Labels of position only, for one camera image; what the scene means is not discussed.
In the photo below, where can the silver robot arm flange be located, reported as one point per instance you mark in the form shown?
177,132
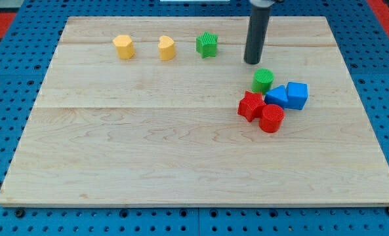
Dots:
262,3

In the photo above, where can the red star block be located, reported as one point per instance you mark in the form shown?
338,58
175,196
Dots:
251,105

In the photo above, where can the light wooden board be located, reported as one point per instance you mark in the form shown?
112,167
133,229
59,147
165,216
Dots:
105,132

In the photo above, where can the green star block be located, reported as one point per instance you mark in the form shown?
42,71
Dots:
206,44

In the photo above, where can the yellow heart block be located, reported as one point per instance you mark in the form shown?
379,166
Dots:
166,48

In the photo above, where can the red cylinder block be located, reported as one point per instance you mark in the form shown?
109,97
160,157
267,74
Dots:
271,118

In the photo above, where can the green cylinder block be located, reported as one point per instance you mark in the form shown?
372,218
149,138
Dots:
262,80

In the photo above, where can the blue triangle block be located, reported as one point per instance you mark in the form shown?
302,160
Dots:
277,96

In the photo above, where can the yellow hexagon block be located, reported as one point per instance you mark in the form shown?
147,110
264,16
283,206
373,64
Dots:
124,46

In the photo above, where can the blue cube block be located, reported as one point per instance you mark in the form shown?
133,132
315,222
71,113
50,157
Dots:
297,95

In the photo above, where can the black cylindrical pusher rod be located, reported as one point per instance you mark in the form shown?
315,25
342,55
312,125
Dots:
256,34

